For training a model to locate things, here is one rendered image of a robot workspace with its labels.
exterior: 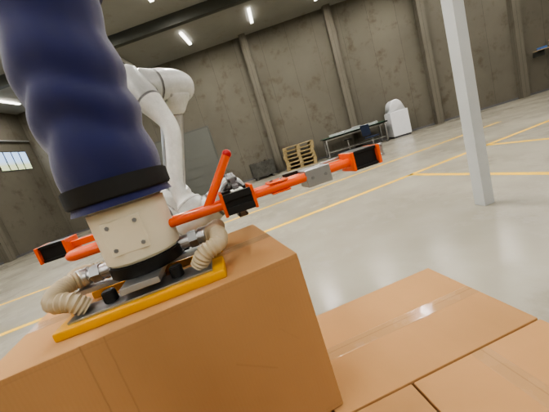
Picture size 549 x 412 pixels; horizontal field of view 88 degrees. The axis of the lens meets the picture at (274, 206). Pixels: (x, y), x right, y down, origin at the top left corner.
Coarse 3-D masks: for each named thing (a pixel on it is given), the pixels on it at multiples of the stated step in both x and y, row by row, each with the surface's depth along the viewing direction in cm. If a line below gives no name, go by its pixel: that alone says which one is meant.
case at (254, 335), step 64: (256, 256) 67; (64, 320) 64; (128, 320) 54; (192, 320) 56; (256, 320) 60; (0, 384) 47; (64, 384) 50; (128, 384) 53; (192, 384) 57; (256, 384) 61; (320, 384) 66
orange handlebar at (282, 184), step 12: (336, 168) 74; (276, 180) 74; (288, 180) 72; (300, 180) 73; (264, 192) 71; (276, 192) 72; (216, 204) 69; (180, 216) 68; (192, 216) 68; (204, 216) 69; (72, 240) 88; (84, 240) 89; (72, 252) 64; (84, 252) 64; (96, 252) 64
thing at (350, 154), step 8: (376, 144) 75; (344, 152) 80; (352, 152) 74; (360, 152) 75; (368, 152) 76; (376, 152) 76; (352, 160) 74; (360, 160) 76; (368, 160) 76; (376, 160) 76; (344, 168) 80; (352, 168) 75; (360, 168) 75
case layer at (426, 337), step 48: (384, 288) 110; (432, 288) 101; (336, 336) 92; (384, 336) 86; (432, 336) 81; (480, 336) 76; (528, 336) 72; (384, 384) 71; (432, 384) 67; (480, 384) 64; (528, 384) 61
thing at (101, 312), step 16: (176, 272) 61; (192, 272) 62; (208, 272) 60; (224, 272) 60; (112, 288) 60; (144, 288) 62; (160, 288) 58; (176, 288) 58; (192, 288) 58; (96, 304) 61; (112, 304) 58; (128, 304) 57; (144, 304) 57; (80, 320) 56; (96, 320) 55; (112, 320) 56; (64, 336) 54
